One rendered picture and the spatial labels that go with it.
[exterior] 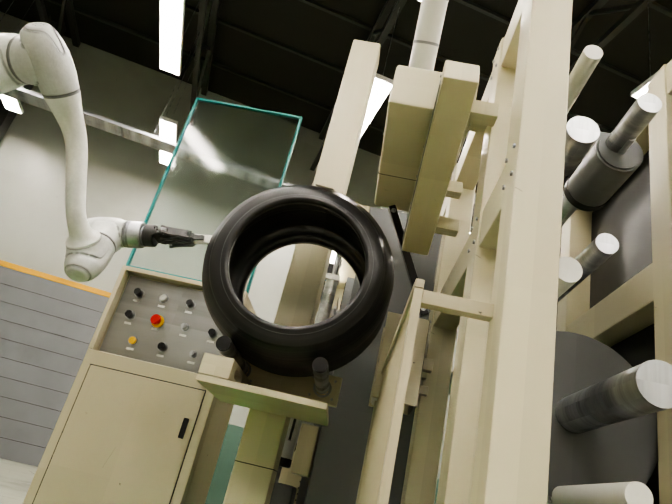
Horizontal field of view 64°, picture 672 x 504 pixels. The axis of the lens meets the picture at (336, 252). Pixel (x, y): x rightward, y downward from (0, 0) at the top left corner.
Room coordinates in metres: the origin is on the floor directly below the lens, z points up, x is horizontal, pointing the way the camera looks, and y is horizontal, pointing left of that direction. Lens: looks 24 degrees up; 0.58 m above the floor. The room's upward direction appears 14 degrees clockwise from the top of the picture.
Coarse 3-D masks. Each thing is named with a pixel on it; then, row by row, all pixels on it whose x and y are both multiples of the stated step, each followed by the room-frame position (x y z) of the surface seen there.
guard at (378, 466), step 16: (416, 288) 0.97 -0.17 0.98; (416, 304) 0.97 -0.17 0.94; (400, 320) 1.22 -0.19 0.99; (416, 320) 0.96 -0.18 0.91; (400, 336) 1.23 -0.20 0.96; (400, 352) 1.14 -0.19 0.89; (384, 368) 1.68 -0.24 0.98; (400, 368) 0.97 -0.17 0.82; (384, 384) 1.56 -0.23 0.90; (400, 384) 0.97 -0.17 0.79; (384, 400) 1.41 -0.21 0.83; (400, 400) 0.97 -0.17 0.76; (384, 416) 1.29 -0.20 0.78; (400, 416) 0.96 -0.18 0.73; (384, 432) 1.20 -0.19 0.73; (368, 448) 1.82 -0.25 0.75; (384, 448) 1.11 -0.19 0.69; (368, 464) 1.62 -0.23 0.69; (384, 464) 0.97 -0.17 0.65; (368, 480) 1.47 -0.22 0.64; (384, 480) 0.97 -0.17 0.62; (368, 496) 1.35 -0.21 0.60; (384, 496) 0.97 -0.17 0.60
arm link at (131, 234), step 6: (126, 222) 1.63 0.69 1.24; (132, 222) 1.63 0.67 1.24; (138, 222) 1.63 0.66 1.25; (144, 222) 1.65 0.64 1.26; (126, 228) 1.63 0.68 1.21; (132, 228) 1.62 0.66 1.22; (138, 228) 1.62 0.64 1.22; (126, 234) 1.63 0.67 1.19; (132, 234) 1.63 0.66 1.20; (138, 234) 1.63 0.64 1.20; (126, 240) 1.64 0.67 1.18; (132, 240) 1.64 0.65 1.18; (138, 240) 1.64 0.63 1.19; (126, 246) 1.67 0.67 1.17; (132, 246) 1.67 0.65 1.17; (138, 246) 1.66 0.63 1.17; (144, 246) 1.70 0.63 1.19
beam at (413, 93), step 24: (408, 72) 1.22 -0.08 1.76; (432, 72) 1.22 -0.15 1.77; (408, 96) 1.22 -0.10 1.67; (432, 96) 1.22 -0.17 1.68; (408, 120) 1.29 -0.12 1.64; (384, 144) 1.43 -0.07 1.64; (408, 144) 1.40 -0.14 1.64; (384, 168) 1.57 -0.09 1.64; (408, 168) 1.53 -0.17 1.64; (384, 192) 1.72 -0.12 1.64; (408, 192) 1.68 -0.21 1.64
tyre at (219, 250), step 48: (288, 192) 1.50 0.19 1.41; (336, 192) 1.52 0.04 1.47; (240, 240) 1.74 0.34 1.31; (288, 240) 1.78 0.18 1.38; (336, 240) 1.76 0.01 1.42; (384, 240) 1.50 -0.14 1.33; (240, 288) 1.79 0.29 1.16; (384, 288) 1.49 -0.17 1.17; (240, 336) 1.52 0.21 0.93; (288, 336) 1.49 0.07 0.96; (336, 336) 1.48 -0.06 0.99
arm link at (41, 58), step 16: (32, 32) 1.13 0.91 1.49; (48, 32) 1.14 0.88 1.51; (16, 48) 1.17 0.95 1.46; (32, 48) 1.15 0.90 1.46; (48, 48) 1.15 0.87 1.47; (64, 48) 1.18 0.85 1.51; (16, 64) 1.19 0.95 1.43; (32, 64) 1.19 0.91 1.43; (48, 64) 1.18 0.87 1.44; (64, 64) 1.20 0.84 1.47; (32, 80) 1.23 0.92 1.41; (48, 80) 1.21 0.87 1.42; (64, 80) 1.22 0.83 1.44
